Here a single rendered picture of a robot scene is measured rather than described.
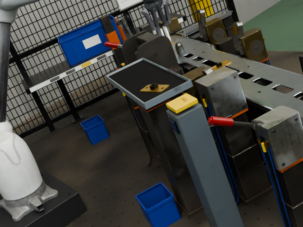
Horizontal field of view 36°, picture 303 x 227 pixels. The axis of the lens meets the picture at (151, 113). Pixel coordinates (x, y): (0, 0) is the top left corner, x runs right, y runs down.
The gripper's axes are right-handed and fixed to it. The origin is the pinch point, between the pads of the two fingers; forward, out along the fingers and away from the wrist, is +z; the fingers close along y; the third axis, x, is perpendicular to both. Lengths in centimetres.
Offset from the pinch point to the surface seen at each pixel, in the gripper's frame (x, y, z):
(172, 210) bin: -73, -41, 32
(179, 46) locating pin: -13.9, -0.3, 3.3
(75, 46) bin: 37, -34, -4
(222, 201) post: -99, -33, 19
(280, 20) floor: 245, 213, 108
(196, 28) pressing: 10.8, 19.8, 6.9
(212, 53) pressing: -31.2, 5.6, 6.7
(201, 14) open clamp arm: -7.2, 16.5, -3.1
